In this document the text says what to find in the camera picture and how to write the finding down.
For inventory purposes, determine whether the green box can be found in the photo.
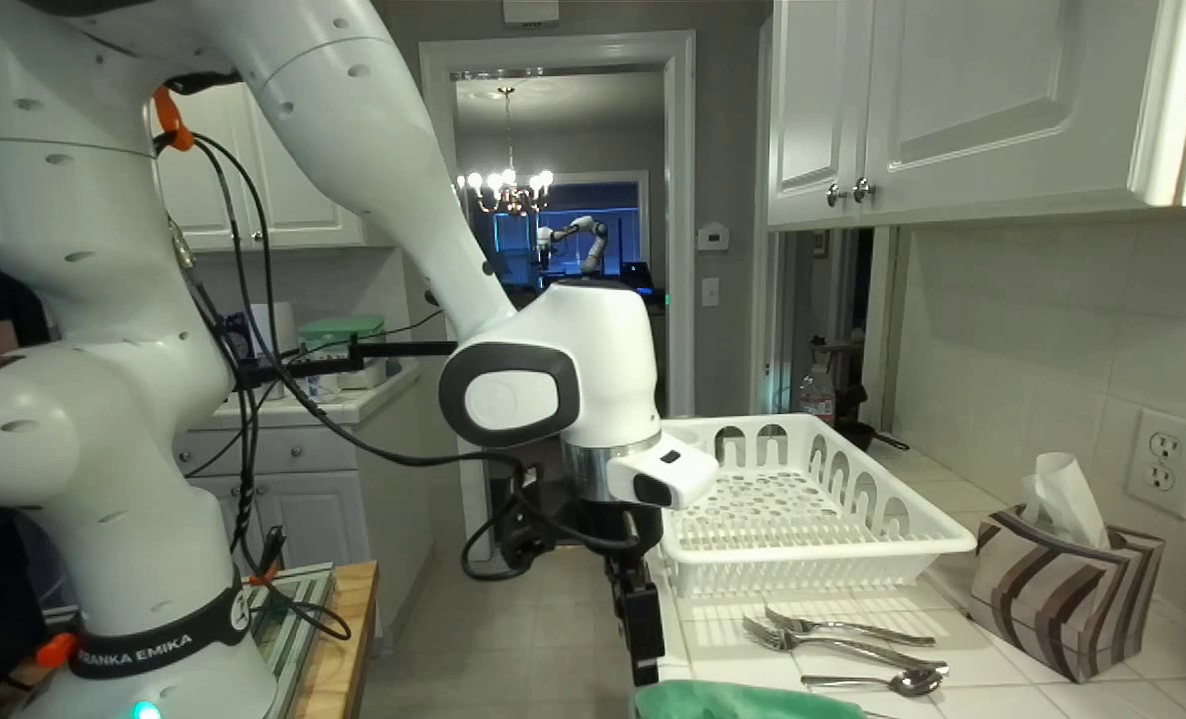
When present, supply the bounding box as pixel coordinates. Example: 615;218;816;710
297;311;393;355

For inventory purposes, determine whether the black cable bundle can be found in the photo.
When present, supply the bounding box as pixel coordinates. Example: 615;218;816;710
146;126;523;648

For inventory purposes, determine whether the white upper cabinet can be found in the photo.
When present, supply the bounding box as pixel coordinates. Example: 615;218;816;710
759;0;1186;231

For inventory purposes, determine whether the white wall cabinet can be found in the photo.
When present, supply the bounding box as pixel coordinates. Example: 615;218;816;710
146;82;373;255

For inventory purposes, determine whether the white plastic dishrack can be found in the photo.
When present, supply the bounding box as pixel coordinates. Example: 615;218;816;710
644;412;982;608

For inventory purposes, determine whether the white drainboard tray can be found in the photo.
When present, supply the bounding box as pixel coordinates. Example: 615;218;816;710
665;582;969;664

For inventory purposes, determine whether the lit chandelier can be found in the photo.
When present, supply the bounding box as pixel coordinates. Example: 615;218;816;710
455;166;558;219

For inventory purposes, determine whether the white wall outlet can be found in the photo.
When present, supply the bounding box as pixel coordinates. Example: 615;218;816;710
1121;407;1186;524

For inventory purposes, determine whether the white tissue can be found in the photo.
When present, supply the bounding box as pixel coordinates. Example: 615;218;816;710
1018;451;1115;550

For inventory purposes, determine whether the striped tissue box cover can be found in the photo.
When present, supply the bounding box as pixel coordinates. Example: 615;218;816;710
968;506;1171;686

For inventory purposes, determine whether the silver spoon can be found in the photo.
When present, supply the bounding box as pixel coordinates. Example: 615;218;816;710
795;664;950;705

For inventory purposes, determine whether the white door frame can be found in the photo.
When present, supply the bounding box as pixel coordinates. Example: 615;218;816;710
414;30;701;568

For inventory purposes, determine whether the silver fork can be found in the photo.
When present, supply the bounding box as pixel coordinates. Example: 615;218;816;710
740;612;956;680
759;604;944;653

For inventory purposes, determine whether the wooden table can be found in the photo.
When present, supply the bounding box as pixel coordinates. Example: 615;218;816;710
282;556;386;719

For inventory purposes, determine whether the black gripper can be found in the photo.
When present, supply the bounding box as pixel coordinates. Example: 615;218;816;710
523;447;669;690

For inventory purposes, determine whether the white base cabinet with sink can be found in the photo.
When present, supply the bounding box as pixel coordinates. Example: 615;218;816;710
170;360;438;648

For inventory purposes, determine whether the clear bottle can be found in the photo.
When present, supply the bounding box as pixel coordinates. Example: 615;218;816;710
800;335;842;424

